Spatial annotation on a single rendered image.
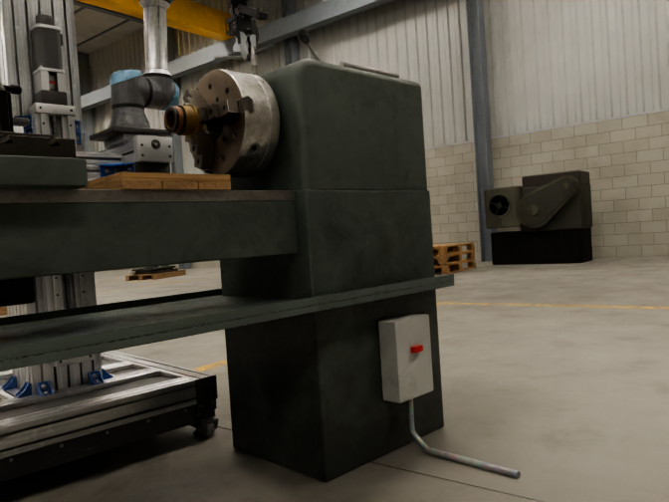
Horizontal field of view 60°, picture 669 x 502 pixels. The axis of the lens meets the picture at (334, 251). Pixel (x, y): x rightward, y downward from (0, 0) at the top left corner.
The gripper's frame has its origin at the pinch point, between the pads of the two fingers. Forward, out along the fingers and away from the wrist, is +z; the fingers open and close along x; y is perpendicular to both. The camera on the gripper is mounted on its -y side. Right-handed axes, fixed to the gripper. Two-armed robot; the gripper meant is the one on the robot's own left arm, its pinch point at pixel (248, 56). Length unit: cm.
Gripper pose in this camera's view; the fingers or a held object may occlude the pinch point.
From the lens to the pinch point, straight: 210.5
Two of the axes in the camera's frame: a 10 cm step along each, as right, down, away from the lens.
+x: -7.1, 0.7, -7.0
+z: 0.7, 10.0, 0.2
